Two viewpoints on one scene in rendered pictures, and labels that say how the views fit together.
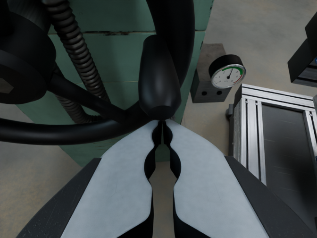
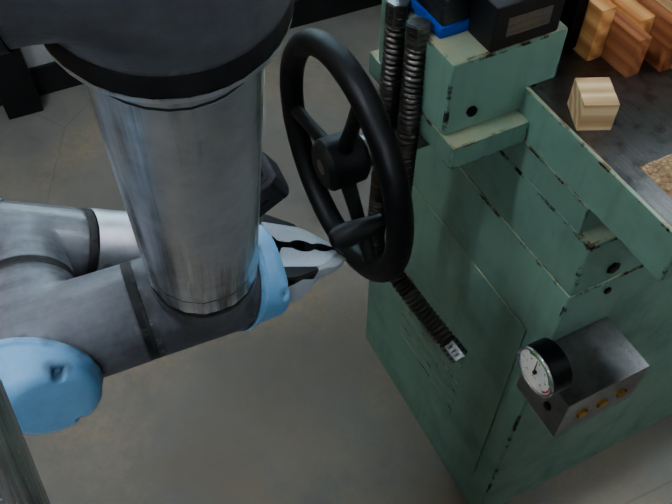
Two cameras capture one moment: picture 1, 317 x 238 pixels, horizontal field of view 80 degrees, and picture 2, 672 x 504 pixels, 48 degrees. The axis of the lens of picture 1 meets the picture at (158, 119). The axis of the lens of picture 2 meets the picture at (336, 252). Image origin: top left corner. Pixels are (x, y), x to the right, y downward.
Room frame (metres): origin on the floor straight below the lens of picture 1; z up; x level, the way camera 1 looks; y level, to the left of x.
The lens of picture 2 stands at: (-0.09, -0.45, 1.40)
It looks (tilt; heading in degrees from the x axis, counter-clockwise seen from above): 52 degrees down; 71
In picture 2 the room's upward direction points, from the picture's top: straight up
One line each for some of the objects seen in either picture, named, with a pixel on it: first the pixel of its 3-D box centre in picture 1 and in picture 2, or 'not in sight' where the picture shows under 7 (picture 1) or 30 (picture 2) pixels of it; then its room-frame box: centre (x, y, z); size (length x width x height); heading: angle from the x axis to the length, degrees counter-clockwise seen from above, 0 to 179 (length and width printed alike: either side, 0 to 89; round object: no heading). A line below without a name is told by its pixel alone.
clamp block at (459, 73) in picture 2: not in sight; (467, 45); (0.26, 0.14, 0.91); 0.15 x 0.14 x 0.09; 97
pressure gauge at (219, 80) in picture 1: (224, 73); (545, 370); (0.27, -0.12, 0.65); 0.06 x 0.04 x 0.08; 97
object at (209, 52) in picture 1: (208, 73); (580, 377); (0.34, -0.11, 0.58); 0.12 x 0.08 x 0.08; 7
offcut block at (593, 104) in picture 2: not in sight; (592, 103); (0.33, 0.01, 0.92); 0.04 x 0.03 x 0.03; 73
